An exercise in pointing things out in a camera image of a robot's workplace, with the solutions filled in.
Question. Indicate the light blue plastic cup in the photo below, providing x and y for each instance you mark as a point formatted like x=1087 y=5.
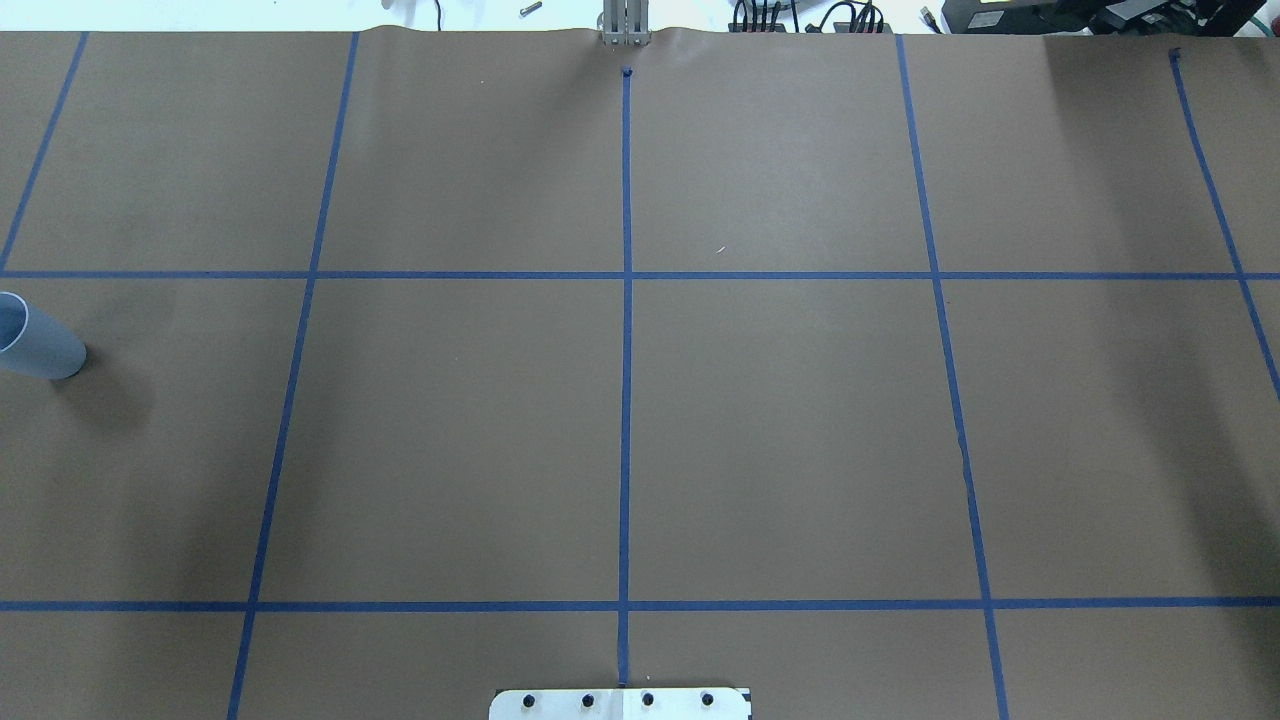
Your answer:
x=35 y=344

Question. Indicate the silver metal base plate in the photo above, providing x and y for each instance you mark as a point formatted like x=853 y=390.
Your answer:
x=623 y=703

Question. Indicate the black device top right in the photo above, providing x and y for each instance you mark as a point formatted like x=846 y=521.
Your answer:
x=1134 y=18

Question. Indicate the grey metal clamp post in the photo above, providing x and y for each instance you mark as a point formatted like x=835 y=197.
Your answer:
x=625 y=23

